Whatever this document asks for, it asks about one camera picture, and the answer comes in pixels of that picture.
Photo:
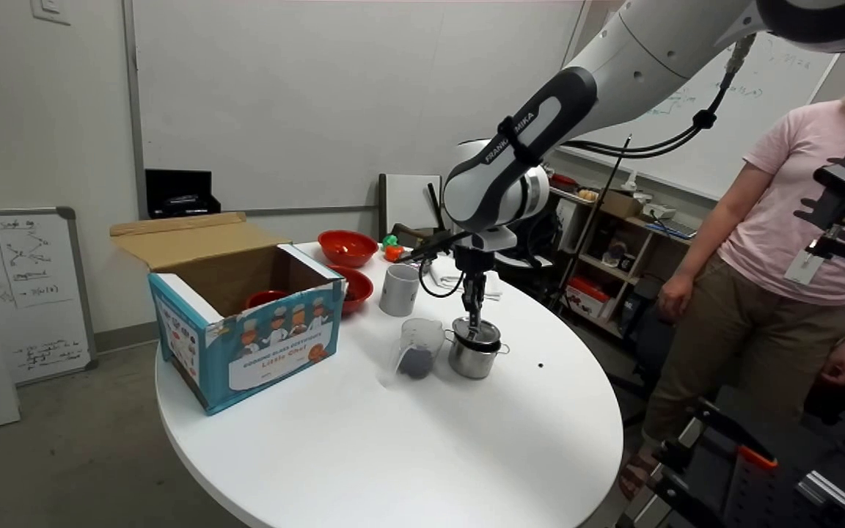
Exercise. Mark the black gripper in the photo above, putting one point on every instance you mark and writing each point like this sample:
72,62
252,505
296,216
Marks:
474,258

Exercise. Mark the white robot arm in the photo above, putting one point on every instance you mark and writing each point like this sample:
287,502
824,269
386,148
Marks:
617,89

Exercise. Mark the small steel pot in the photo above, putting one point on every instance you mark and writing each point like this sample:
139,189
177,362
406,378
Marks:
469,362

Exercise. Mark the dark grey cup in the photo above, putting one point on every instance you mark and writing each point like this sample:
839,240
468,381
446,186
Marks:
415,365

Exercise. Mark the white mug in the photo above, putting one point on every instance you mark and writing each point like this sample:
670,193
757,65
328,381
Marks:
399,291

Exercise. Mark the orange green toy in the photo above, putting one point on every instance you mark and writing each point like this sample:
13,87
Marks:
390,249

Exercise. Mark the cluttered storage shelf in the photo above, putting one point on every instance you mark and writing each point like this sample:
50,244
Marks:
603,255

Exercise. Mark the red plastic bowl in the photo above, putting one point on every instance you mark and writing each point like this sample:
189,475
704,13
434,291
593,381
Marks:
346,249

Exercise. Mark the blue printed cardboard box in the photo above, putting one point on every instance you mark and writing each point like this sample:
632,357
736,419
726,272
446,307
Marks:
246,343

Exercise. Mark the orange black clamp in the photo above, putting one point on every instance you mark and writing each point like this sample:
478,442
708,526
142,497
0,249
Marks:
726,458

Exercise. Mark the person in pink shirt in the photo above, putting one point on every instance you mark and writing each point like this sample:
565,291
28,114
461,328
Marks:
783,255

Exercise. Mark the small floor whiteboard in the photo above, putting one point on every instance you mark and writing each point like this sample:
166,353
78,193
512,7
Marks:
31,296

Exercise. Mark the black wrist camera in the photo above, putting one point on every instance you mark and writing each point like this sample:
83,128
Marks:
433,244

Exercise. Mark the large wall whiteboard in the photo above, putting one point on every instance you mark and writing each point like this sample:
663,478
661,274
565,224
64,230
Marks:
726,128

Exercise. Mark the black box by wall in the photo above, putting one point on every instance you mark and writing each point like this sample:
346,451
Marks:
179,196

